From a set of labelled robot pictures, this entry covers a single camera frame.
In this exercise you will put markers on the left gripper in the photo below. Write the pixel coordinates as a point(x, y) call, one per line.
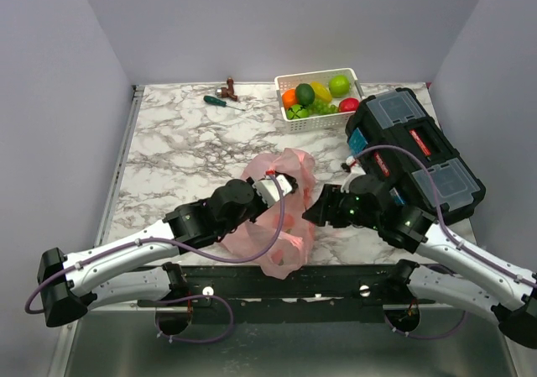
point(263, 204)

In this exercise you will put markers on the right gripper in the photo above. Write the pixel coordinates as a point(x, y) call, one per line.
point(326, 207)

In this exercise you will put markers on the pink plastic bag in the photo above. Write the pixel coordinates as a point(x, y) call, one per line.
point(296, 239)

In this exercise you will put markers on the green fruit with black trim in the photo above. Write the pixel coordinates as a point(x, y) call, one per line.
point(297, 111)

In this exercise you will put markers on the orange fake orange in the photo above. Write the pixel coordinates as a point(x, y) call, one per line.
point(289, 99)

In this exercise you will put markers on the red fake apple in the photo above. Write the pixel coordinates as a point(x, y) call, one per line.
point(348, 105)

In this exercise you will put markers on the dark green fake fruit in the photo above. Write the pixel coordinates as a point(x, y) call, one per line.
point(304, 94)

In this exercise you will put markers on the yellow fake lemon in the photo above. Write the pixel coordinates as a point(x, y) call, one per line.
point(321, 92)

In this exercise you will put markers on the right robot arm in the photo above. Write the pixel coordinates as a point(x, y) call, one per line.
point(480, 283)

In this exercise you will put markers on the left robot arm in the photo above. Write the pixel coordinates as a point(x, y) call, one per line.
point(70, 284)

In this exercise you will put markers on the green fake apple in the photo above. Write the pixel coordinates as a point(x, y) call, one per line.
point(339, 86)

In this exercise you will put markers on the brown metal faucet valve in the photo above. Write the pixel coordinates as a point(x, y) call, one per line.
point(227, 91)

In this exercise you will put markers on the black plastic toolbox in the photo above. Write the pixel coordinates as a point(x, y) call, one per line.
point(417, 157)

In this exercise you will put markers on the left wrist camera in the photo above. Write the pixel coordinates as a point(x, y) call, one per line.
point(271, 191)

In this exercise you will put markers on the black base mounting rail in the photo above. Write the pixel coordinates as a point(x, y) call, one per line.
point(314, 293)

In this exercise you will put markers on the green handled screwdriver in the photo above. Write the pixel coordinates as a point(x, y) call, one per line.
point(216, 102)

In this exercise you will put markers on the aluminium frame rail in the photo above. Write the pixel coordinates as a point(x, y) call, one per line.
point(117, 175)

